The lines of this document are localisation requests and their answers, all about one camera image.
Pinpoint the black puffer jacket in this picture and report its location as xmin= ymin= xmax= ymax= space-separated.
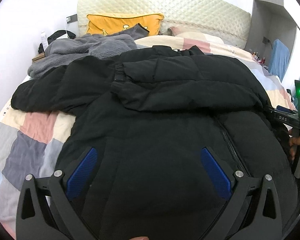
xmin=11 ymin=46 xmax=300 ymax=239

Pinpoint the blue towel on chair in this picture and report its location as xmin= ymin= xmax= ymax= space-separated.
xmin=268 ymin=39 xmax=290 ymax=82

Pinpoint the patchwork pastel duvet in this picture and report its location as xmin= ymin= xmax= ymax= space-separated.
xmin=0 ymin=32 xmax=295 ymax=238

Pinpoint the grey wardrobe cabinet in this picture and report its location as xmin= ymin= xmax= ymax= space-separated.
xmin=245 ymin=0 xmax=297 ymax=59

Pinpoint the cream quilted headboard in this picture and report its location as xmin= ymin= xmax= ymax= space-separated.
xmin=77 ymin=0 xmax=251 ymax=49

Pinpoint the wooden nightstand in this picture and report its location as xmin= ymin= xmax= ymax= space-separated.
xmin=32 ymin=53 xmax=45 ymax=63

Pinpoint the grey fleece garment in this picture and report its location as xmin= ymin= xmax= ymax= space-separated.
xmin=27 ymin=23 xmax=149 ymax=79

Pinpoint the white bottle on nightstand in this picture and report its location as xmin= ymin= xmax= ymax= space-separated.
xmin=41 ymin=31 xmax=49 ymax=51

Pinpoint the black bag on nightstand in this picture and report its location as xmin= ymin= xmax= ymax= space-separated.
xmin=47 ymin=30 xmax=76 ymax=44

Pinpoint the yellow pillow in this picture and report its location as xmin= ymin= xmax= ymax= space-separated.
xmin=86 ymin=13 xmax=164 ymax=36

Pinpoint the wall socket plate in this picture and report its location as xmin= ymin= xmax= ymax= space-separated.
xmin=66 ymin=14 xmax=78 ymax=24

